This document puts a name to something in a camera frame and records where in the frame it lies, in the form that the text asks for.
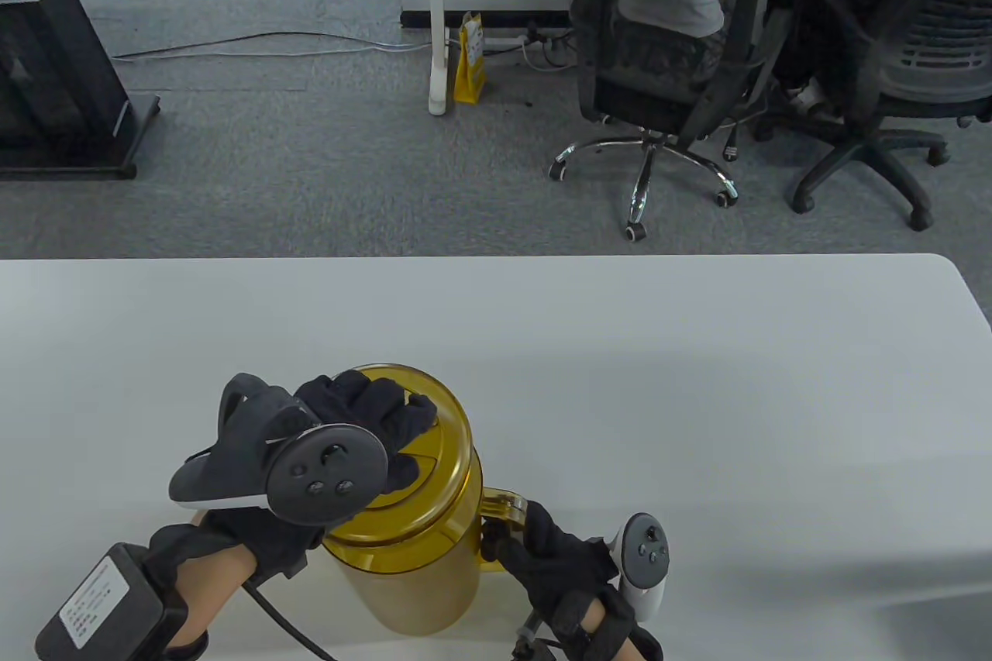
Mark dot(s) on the yellow round kettle lid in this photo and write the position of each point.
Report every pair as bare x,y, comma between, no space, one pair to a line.
448,452

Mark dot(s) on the black mesh chair chrome base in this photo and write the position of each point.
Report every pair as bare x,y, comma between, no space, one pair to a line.
643,107

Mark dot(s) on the person's right hand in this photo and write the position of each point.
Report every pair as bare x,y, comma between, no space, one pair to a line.
558,576

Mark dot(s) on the yellow transparent water kettle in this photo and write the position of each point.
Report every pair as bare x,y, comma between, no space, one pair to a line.
418,591

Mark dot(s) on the black office chair grey mesh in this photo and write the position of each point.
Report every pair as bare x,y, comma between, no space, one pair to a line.
930,49

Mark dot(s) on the white tracking controller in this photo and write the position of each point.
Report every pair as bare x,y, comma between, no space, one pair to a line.
643,549

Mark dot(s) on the dark grey tracking controller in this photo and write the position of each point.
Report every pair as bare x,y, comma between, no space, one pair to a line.
325,471

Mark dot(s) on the black cabinet on base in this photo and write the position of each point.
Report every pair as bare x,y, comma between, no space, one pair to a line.
54,72

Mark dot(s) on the yellow paper bag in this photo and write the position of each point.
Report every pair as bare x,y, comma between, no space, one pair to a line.
470,64

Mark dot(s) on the person's left hand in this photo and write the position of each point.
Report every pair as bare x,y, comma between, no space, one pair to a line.
372,405

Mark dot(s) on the person's left forearm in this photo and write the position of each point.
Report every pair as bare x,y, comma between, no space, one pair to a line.
209,593

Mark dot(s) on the black wrist box white label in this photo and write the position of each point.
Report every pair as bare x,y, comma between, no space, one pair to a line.
101,607

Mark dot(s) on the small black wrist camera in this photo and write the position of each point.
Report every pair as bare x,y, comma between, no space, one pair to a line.
528,649

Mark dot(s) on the white desk leg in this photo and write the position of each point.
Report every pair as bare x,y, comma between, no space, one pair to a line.
438,18

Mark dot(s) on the person's right forearm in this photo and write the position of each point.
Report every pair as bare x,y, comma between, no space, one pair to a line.
593,617

